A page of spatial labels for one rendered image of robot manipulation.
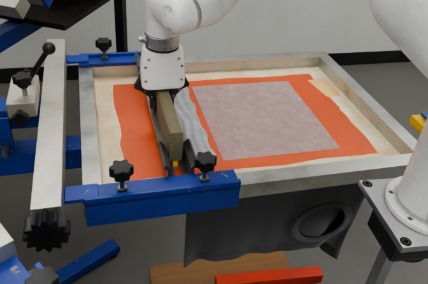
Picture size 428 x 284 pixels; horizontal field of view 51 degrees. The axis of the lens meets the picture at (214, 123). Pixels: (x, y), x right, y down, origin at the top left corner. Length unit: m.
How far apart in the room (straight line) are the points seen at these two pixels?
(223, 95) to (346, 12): 2.51
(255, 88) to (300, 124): 0.20
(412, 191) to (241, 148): 0.48
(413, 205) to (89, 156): 0.63
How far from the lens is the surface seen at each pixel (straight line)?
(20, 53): 3.26
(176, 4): 0.89
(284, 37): 3.52
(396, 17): 0.54
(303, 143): 1.12
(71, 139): 1.15
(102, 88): 1.28
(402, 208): 0.72
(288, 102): 1.27
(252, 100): 1.25
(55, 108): 1.05
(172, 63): 1.02
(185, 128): 1.10
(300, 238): 1.23
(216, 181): 0.90
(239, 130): 1.13
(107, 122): 1.14
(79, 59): 1.32
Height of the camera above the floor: 1.60
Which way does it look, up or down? 34 degrees down
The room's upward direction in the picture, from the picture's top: 5 degrees clockwise
